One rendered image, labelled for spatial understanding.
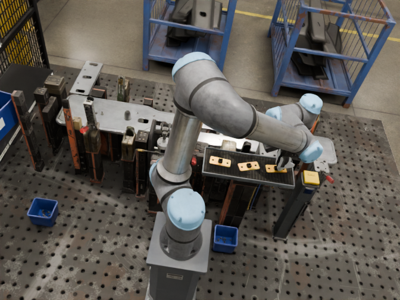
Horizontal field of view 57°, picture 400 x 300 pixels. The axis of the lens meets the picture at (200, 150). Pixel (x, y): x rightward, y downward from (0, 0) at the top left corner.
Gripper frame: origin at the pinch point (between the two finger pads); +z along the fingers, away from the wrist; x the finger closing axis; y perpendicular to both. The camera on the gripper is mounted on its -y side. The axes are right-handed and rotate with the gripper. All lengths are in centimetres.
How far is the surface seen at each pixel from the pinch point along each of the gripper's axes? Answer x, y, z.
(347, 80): 204, 144, 101
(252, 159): 4.8, -9.0, 1.8
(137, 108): 49, -58, 18
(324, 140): 33, 37, 18
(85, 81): 68, -87, 18
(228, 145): 19.4, -16.2, 9.9
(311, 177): -3.7, 14.2, 1.8
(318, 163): 12.8, 25.7, 11.8
